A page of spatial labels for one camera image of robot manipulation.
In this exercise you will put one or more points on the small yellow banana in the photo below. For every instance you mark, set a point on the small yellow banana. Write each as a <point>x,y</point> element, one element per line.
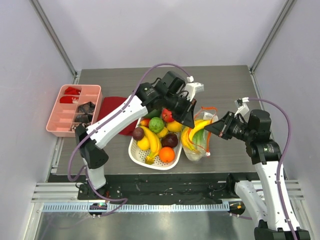
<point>162,133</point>

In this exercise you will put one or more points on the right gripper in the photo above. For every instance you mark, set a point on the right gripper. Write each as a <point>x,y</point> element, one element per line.
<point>224,127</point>

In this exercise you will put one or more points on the dark wrapped items in tray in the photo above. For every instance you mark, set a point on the dark wrapped items in tray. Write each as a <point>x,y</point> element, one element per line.
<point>83,116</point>

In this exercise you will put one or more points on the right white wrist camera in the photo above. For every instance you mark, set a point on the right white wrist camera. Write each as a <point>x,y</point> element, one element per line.
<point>242,107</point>

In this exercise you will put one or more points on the red folded cloth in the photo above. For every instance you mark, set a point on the red folded cloth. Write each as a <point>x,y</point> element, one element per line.
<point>108,105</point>

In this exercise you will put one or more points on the yellow banana bunch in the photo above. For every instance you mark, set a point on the yellow banana bunch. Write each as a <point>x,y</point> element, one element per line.
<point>188,133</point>

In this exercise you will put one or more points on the green avocado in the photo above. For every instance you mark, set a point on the green avocado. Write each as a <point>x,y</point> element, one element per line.
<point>154,113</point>

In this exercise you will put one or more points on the yellow lemon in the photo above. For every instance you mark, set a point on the yellow lemon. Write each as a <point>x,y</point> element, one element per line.
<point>144,144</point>
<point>174,126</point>

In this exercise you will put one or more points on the clear zip top bag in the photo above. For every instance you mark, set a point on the clear zip top bag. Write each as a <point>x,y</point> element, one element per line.
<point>206,113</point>

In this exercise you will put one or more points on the pink compartment tray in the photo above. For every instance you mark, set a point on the pink compartment tray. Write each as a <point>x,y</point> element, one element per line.
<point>62,114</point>

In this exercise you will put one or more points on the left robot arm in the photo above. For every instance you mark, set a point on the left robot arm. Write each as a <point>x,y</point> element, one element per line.
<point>171,92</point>

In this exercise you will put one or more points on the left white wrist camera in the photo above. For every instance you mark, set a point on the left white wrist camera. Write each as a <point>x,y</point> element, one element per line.
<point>192,88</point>

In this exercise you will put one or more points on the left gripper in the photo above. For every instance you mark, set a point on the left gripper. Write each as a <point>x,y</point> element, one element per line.
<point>186,118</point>

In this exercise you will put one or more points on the dark red mangosteen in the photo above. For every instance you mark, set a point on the dark red mangosteen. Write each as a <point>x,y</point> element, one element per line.
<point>170,140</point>

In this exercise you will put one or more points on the red items in tray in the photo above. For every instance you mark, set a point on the red items in tray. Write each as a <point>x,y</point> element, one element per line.
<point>70,96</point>

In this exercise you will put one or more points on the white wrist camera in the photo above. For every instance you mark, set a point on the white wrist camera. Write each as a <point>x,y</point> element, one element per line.
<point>242,107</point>
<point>192,88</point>

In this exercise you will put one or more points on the small green cabbage ball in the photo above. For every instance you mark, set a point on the small green cabbage ball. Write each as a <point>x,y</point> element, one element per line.
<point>156,125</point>

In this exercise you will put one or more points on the green white cabbage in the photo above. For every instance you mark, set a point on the green white cabbage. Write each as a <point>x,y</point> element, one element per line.
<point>199,148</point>

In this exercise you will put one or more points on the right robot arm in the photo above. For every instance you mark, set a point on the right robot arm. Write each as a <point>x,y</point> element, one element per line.
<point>273,214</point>

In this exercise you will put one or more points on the white perforated fruit basket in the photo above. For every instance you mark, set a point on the white perforated fruit basket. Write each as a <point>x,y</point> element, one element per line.
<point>138,156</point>

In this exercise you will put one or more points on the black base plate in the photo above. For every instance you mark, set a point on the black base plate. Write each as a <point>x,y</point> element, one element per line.
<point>165,188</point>

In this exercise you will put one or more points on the dark purple fig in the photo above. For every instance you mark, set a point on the dark purple fig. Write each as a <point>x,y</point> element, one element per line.
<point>138,134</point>

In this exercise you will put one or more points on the red apple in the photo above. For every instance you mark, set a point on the red apple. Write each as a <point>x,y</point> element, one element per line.
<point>167,116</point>

